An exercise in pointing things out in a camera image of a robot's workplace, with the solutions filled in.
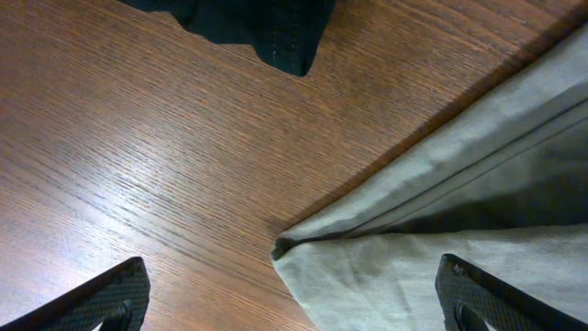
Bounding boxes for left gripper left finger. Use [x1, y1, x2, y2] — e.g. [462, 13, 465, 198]
[1, 257, 151, 331]

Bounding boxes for khaki shorts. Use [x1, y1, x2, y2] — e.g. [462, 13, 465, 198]
[272, 28, 587, 330]

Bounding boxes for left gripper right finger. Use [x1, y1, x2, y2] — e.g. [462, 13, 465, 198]
[435, 254, 587, 331]

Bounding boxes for folded black garment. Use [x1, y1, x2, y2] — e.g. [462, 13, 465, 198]
[121, 0, 335, 77]

